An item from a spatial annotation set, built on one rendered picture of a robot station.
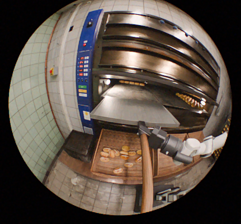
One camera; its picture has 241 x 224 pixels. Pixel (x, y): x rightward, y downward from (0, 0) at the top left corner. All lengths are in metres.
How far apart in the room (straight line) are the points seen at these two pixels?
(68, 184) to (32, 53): 1.93
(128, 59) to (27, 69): 1.18
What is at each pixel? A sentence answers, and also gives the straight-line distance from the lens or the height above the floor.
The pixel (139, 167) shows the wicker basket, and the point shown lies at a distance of 0.93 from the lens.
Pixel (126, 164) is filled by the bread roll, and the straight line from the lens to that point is 0.85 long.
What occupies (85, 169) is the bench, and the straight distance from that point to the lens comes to 0.91.
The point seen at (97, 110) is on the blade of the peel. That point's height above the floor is 1.18.
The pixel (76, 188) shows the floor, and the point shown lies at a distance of 1.56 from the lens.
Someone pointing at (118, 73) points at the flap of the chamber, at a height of 1.41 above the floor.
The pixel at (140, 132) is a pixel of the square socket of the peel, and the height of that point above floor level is 1.21.
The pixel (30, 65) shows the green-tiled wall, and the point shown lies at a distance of 1.20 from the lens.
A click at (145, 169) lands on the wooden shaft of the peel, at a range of 0.25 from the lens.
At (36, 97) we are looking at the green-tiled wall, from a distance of 1.23.
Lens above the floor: 1.44
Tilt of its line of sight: 25 degrees down
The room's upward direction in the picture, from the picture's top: 6 degrees clockwise
